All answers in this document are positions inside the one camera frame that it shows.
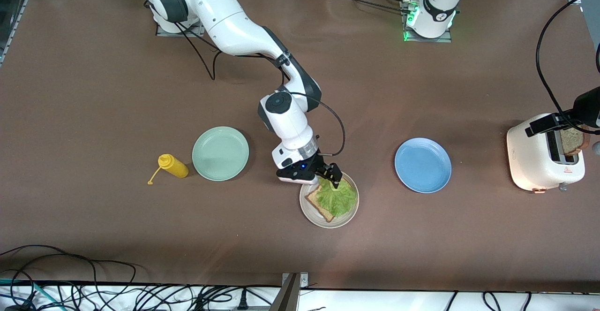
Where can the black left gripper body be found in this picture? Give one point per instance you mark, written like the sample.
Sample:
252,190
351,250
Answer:
588,108

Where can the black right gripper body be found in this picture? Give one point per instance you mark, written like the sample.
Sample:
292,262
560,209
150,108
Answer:
319,165

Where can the green lettuce leaf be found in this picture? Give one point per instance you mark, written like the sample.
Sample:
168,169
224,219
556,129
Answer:
337,198

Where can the brown bread slice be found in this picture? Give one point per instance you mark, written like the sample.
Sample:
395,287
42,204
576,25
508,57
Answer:
573,141
315,203

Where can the yellow squeeze bottle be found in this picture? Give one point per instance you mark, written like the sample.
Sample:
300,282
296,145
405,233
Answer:
176,166

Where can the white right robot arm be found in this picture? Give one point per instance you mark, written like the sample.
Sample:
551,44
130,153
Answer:
234,25

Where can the beige plate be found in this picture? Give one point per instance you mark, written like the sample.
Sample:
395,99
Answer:
328,224

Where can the mint green plate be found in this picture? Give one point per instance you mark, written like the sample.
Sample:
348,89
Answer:
220,154

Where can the blue plate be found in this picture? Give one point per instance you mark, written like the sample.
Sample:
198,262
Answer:
423,165

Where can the white toaster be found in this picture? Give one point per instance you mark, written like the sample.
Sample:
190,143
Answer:
527,156

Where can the black power plug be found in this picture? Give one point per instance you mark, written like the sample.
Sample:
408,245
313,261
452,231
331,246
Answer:
242,301

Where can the grey metal bracket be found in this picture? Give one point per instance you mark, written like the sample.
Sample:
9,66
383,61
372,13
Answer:
288,297

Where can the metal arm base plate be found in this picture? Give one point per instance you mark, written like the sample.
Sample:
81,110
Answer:
197,32
445,40

